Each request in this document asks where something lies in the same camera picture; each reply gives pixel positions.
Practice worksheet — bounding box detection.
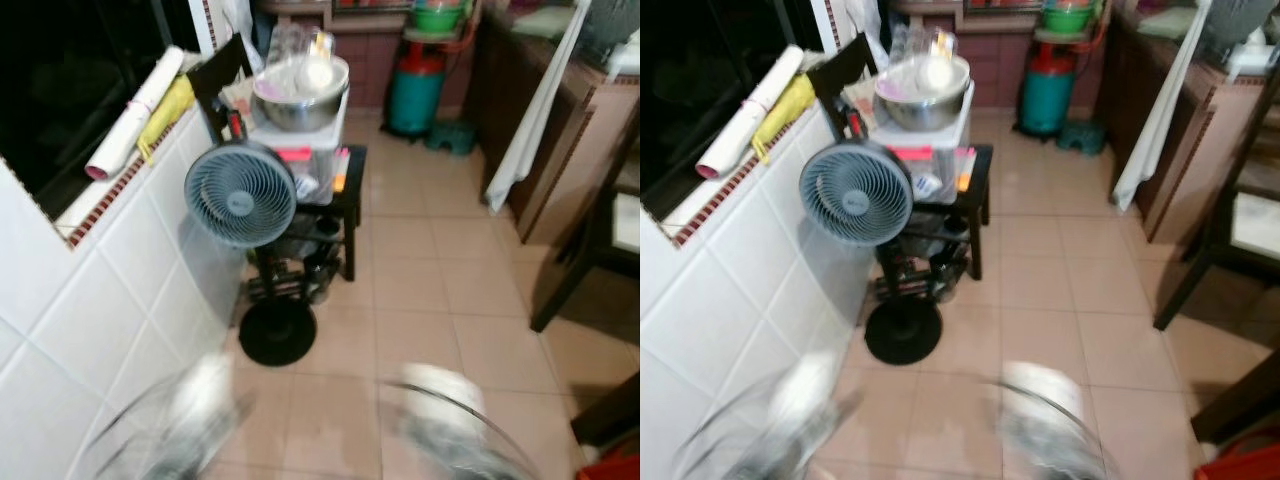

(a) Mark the steel bowl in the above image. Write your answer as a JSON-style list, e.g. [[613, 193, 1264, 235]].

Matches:
[[252, 55, 351, 132], [874, 55, 971, 132]]

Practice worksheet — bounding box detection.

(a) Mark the dark wooden chair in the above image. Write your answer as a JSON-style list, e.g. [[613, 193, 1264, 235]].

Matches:
[[528, 100, 641, 334], [1153, 75, 1280, 331]]

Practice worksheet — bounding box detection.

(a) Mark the brown wooden cabinet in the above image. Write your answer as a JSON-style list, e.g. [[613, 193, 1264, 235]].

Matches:
[[1092, 10, 1280, 244], [462, 10, 641, 246]]

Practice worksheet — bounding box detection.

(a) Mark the white hanging cloth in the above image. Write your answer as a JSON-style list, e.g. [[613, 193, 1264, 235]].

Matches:
[[485, 0, 593, 214], [1112, 0, 1214, 212]]

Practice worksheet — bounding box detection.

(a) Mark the white rolled paper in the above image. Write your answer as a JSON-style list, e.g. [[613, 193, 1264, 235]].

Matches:
[[697, 45, 805, 181], [84, 45, 185, 182]]

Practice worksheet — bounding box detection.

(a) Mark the dark wooden furniture leg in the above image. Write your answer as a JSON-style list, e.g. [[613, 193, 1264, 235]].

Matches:
[[570, 372, 641, 448], [1190, 350, 1280, 446]]

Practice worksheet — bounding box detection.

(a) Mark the yellow cloth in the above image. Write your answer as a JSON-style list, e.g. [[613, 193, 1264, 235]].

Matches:
[[750, 73, 817, 164], [136, 75, 197, 163]]

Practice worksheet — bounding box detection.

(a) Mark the small green plastic stool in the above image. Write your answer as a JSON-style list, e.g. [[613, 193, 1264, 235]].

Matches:
[[1057, 120, 1108, 156], [425, 120, 477, 156]]

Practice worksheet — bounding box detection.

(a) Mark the grey round standing fan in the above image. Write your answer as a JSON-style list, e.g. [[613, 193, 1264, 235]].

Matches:
[[800, 140, 943, 366], [184, 142, 318, 367]]

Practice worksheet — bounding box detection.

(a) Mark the red plastic stool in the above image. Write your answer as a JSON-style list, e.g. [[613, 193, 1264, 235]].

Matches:
[[1195, 430, 1280, 480], [575, 455, 641, 480]]

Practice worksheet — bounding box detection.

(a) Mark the black chair back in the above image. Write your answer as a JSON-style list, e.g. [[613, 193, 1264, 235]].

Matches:
[[186, 33, 254, 146], [806, 33, 879, 141]]

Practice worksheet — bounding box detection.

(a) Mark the green gas cylinder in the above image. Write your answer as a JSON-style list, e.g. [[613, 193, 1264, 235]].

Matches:
[[1018, 40, 1078, 138], [386, 40, 447, 138]]

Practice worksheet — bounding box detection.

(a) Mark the black low shelf rack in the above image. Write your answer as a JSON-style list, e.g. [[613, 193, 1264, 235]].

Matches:
[[245, 145, 367, 306], [870, 145, 993, 306]]

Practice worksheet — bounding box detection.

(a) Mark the green plastic bucket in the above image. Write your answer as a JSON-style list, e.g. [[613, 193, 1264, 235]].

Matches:
[[1042, 0, 1101, 36], [410, 0, 471, 36]]

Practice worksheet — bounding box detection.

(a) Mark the white plastic storage box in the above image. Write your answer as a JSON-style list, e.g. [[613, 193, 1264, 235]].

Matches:
[[868, 85, 976, 206], [247, 90, 351, 206]]

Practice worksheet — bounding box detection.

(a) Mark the clear plastic container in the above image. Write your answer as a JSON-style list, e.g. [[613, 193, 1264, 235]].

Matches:
[[268, 22, 336, 66], [890, 22, 959, 66]]

